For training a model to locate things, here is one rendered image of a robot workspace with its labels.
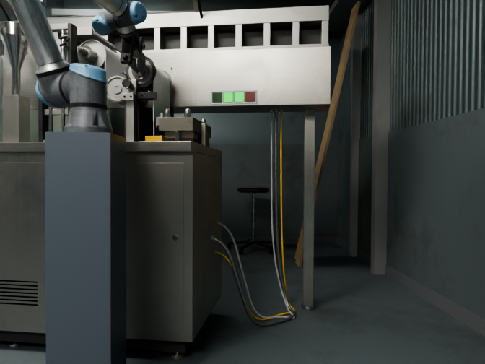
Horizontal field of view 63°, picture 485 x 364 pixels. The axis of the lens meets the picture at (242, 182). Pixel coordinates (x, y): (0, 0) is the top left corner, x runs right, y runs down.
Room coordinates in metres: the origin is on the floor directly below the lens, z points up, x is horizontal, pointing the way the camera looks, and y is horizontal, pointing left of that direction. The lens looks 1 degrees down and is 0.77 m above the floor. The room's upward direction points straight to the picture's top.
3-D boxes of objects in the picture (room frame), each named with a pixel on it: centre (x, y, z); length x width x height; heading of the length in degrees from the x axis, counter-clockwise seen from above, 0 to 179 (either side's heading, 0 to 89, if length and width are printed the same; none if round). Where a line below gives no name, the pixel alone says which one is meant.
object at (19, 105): (2.07, 1.18, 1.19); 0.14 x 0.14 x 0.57
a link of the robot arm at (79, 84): (1.33, 0.52, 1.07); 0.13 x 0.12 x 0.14; 61
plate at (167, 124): (2.01, 0.28, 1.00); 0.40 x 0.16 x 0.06; 172
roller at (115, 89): (2.01, 0.58, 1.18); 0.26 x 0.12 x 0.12; 172
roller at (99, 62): (2.03, 0.71, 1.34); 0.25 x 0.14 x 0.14; 172
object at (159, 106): (1.98, 0.40, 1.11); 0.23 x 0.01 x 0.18; 172
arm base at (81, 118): (1.32, 0.51, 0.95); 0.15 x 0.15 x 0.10
